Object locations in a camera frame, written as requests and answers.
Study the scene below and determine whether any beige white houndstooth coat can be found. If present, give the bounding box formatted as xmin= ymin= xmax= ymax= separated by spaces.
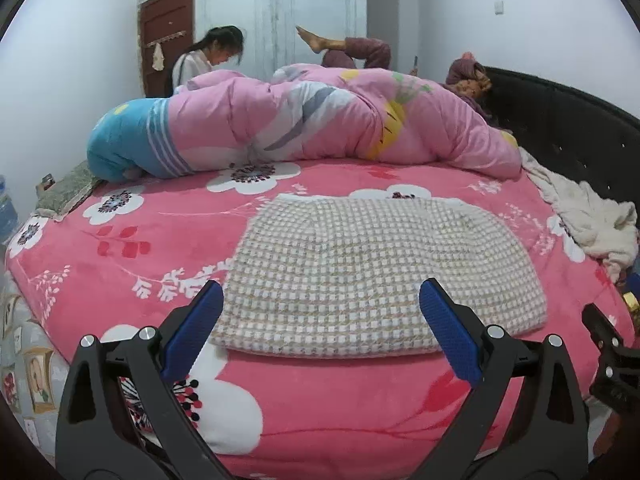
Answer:
xmin=212 ymin=196 xmax=547 ymax=359

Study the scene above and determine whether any cream fluffy blanket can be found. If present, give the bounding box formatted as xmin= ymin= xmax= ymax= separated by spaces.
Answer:
xmin=520 ymin=148 xmax=639 ymax=283

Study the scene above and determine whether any pink floral bed blanket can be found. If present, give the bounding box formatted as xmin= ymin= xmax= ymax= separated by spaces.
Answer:
xmin=1 ymin=160 xmax=634 ymax=479

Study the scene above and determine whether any green grey mat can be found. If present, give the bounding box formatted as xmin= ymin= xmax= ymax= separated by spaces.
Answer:
xmin=35 ymin=160 xmax=103 ymax=222

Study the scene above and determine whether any black padded headboard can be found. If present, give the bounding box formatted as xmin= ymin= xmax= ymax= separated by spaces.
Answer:
xmin=486 ymin=67 xmax=640 ymax=204

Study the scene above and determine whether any person lying in maroon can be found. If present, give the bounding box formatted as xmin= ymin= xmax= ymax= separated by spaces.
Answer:
xmin=294 ymin=24 xmax=494 ymax=122

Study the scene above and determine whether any pink and blue quilt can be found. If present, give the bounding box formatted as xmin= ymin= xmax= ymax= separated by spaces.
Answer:
xmin=86 ymin=64 xmax=522 ymax=183

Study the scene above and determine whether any girl with dark hair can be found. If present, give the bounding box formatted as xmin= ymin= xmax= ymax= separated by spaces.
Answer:
xmin=164 ymin=25 xmax=244 ymax=96

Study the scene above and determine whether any brown wooden door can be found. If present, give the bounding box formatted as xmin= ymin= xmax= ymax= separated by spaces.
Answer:
xmin=138 ymin=0 xmax=194 ymax=98

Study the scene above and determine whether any white wardrobe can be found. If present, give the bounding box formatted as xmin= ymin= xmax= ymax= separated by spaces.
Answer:
xmin=194 ymin=0 xmax=367 ymax=80

